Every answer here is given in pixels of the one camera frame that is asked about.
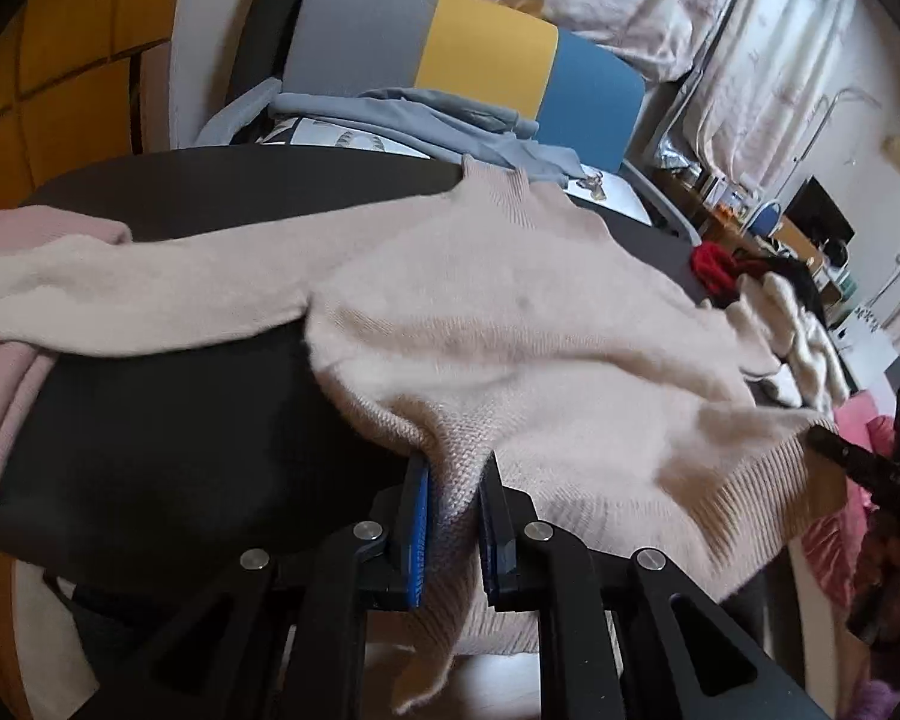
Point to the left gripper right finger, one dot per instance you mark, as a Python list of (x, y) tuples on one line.
[(622, 637)]

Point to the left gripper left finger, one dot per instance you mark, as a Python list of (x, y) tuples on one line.
[(281, 633)]

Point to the beige knit sweater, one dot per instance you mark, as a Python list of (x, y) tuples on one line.
[(495, 321)]

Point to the blue folding chair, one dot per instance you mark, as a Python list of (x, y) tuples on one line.
[(764, 220)]

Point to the pink bed cover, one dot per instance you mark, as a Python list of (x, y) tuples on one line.
[(832, 544)]

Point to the white shelf unit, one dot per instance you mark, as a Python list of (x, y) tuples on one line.
[(867, 353)]

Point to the white fluffy garment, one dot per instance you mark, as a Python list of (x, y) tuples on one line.
[(807, 372)]

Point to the black knit garment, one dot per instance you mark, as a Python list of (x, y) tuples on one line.
[(798, 274)]

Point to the red knit garment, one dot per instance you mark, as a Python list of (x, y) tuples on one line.
[(719, 272)]

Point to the black monitor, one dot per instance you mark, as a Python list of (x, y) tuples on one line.
[(817, 216)]

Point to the wooden side table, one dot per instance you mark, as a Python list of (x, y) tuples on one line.
[(720, 215)]

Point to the folded pink garment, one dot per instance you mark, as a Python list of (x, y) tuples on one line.
[(23, 368)]

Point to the floral pink curtain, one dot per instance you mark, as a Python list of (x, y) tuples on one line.
[(762, 67)]

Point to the light blue grey garment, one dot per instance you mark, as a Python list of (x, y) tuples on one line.
[(443, 126)]

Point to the grey yellow blue chair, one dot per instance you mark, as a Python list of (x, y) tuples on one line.
[(582, 96)]

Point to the black rolled mat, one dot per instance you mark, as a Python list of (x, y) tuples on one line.
[(263, 45)]

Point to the wooden cabinet wall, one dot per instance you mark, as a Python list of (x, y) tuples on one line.
[(81, 81)]

